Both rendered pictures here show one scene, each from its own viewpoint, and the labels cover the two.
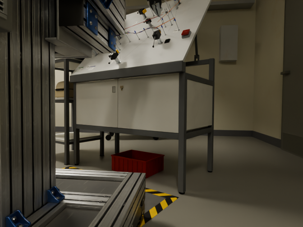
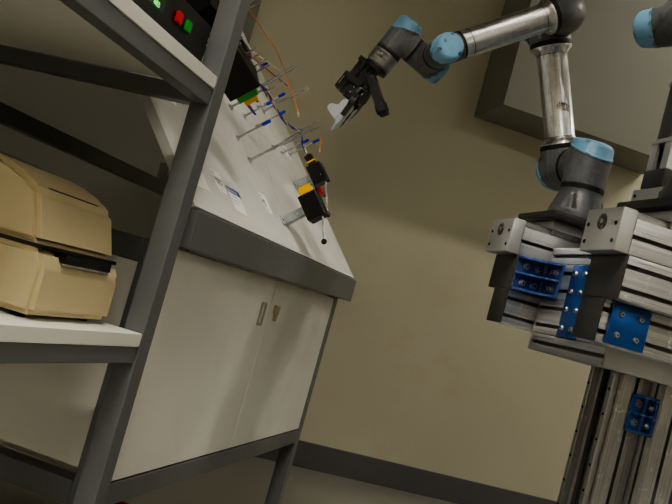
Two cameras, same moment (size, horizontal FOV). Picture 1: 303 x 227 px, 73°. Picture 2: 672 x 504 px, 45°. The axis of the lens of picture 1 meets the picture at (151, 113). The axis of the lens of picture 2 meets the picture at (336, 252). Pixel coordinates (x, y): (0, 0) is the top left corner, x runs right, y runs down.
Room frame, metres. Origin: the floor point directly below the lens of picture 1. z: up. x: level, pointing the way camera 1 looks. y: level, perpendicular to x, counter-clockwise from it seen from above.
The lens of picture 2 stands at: (2.19, 2.08, 0.78)
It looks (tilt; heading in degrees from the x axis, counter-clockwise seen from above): 4 degrees up; 250
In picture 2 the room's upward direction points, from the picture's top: 16 degrees clockwise
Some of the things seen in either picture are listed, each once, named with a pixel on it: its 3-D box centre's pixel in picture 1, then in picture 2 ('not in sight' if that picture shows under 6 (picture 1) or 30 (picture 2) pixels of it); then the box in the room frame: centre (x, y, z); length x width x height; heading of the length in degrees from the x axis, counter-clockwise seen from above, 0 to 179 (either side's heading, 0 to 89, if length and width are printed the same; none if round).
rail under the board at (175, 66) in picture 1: (116, 74); (287, 266); (1.65, 0.28, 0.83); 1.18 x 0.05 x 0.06; 55
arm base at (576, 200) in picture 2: not in sight; (578, 205); (0.90, 0.23, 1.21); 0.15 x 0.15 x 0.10
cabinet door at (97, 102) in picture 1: (95, 103); (203, 362); (1.83, 0.49, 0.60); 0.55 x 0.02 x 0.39; 55
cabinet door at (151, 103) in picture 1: (145, 103); (287, 362); (1.51, 0.04, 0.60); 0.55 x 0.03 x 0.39; 55
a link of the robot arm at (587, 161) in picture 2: not in sight; (587, 164); (0.90, 0.22, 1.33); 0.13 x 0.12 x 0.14; 83
